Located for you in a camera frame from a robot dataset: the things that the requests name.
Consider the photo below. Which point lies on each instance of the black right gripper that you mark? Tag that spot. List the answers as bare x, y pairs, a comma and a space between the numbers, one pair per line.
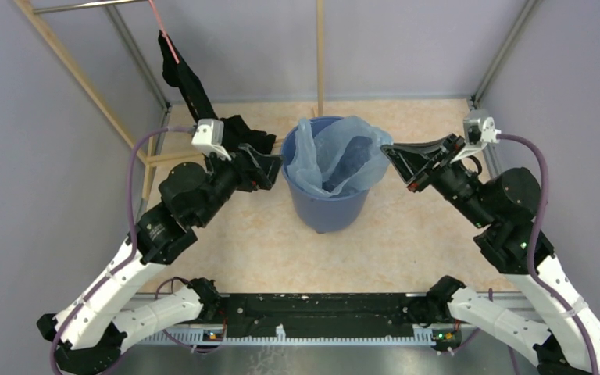
412, 159

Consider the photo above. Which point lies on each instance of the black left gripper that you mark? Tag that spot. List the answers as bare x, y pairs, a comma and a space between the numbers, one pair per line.
264, 169

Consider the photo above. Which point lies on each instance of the light blue plastic trash bag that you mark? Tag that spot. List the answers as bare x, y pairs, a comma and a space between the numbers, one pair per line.
343, 158

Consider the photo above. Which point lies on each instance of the blue plastic trash bin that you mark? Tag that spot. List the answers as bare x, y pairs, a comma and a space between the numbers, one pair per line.
323, 215

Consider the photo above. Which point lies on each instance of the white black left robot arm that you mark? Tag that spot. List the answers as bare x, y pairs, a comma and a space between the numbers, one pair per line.
91, 334

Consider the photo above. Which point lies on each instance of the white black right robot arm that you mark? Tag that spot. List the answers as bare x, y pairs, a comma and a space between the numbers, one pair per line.
508, 209

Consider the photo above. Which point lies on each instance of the black printed t-shirt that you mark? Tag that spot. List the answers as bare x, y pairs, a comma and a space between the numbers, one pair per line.
178, 74

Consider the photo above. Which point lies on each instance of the pink clothes hanger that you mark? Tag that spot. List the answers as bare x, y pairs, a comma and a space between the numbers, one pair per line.
162, 29

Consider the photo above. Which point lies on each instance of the metal hanging rod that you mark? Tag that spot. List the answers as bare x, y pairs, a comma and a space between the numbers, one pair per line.
81, 6

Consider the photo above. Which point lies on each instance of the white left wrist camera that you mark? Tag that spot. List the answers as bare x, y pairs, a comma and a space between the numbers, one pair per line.
208, 137

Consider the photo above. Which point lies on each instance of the wooden clothes rack frame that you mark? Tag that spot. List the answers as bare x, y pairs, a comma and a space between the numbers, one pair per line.
149, 159

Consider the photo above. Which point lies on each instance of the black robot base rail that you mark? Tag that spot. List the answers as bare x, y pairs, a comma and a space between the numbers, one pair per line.
342, 319

